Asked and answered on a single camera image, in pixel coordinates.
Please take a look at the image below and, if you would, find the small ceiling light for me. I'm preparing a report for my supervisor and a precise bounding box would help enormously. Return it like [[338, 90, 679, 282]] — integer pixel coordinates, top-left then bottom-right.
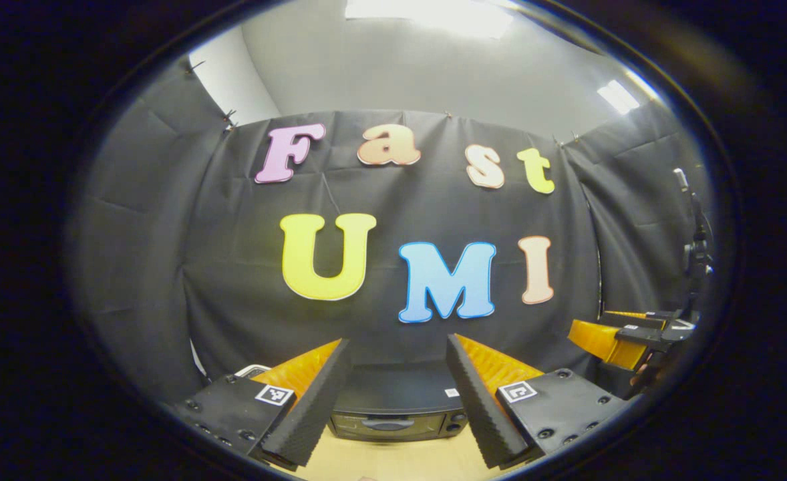
[[597, 79, 642, 115]]

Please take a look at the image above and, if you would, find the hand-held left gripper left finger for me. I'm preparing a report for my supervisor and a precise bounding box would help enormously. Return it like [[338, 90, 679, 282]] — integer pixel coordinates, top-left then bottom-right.
[[173, 338, 352, 468]]

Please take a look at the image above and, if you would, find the black backdrop cloth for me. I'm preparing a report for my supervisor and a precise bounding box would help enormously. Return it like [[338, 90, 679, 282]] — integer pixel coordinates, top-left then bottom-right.
[[66, 57, 715, 402]]

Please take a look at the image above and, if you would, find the black electric oven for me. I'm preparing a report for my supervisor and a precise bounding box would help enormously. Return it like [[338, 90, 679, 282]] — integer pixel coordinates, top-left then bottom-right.
[[329, 364, 469, 442]]

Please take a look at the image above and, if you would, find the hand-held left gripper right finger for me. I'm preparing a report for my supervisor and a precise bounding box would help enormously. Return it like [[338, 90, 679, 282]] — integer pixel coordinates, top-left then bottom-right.
[[446, 333, 631, 470]]

